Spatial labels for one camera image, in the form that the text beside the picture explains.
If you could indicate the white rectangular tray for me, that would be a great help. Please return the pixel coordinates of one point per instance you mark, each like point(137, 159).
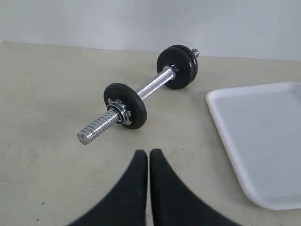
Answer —
point(260, 128)

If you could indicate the black weight plate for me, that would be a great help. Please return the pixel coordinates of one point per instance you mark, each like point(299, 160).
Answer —
point(193, 54)

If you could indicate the chrome spin-lock collar nut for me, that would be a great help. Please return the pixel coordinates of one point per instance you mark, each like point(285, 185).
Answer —
point(123, 112)

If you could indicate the black plate bar end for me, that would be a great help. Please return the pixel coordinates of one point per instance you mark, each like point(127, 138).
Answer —
point(180, 62)

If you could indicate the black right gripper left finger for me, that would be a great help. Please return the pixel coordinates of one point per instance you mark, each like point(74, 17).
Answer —
point(125, 203)

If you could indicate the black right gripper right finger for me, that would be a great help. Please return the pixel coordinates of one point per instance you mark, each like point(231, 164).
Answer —
point(173, 203)

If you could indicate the chrome dumbbell bar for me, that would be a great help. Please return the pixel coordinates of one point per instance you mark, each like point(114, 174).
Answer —
point(109, 118)

